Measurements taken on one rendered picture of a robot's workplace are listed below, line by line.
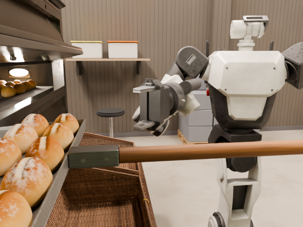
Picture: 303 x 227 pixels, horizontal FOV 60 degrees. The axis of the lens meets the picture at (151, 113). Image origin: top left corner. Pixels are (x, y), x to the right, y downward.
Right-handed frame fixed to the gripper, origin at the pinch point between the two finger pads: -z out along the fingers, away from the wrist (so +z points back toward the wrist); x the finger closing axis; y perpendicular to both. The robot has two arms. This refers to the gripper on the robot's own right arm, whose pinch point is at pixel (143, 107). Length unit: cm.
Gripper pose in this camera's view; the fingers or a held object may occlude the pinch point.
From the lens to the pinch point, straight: 59.9
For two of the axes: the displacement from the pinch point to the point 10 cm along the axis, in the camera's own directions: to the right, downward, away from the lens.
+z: 4.5, -1.8, 8.7
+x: 0.1, -9.8, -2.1
